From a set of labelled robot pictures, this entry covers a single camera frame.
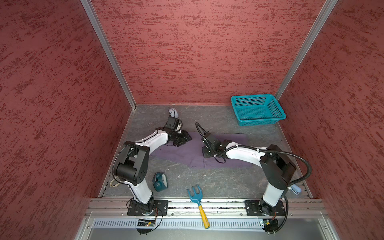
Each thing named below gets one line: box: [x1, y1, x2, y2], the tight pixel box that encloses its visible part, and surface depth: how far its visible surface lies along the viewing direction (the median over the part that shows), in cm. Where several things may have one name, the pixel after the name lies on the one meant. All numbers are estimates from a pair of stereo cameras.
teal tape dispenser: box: [152, 172, 168, 192], surface depth 77 cm
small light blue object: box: [290, 184, 302, 195], surface depth 80 cm
